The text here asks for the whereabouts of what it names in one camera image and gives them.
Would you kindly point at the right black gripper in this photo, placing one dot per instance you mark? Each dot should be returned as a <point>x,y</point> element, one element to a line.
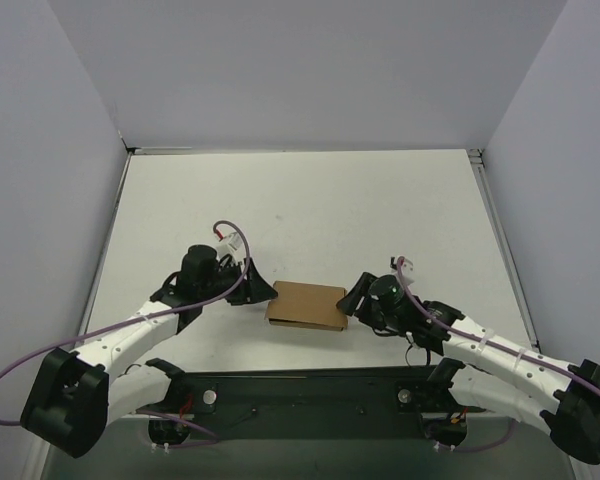
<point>363,296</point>

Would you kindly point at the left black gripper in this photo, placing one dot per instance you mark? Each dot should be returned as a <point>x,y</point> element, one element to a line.
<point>247,286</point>

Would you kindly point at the brown cardboard paper box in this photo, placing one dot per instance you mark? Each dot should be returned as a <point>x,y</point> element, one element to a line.
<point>308,306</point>

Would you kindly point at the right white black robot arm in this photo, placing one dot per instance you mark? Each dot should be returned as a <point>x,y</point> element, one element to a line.
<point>558,397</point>

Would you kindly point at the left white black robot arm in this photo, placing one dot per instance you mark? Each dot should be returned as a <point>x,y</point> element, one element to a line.
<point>69,403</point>

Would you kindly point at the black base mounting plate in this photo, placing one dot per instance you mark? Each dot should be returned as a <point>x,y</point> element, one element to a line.
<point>376,403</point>

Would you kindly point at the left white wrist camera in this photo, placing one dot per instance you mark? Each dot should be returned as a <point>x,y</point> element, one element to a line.
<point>228,244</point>

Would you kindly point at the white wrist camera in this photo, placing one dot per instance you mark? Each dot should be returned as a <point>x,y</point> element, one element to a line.
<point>404,268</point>
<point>228,244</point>

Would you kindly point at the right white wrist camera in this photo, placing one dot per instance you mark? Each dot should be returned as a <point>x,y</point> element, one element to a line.
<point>404,268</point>

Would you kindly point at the aluminium table frame rail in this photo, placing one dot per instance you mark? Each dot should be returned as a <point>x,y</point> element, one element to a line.
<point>505,240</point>

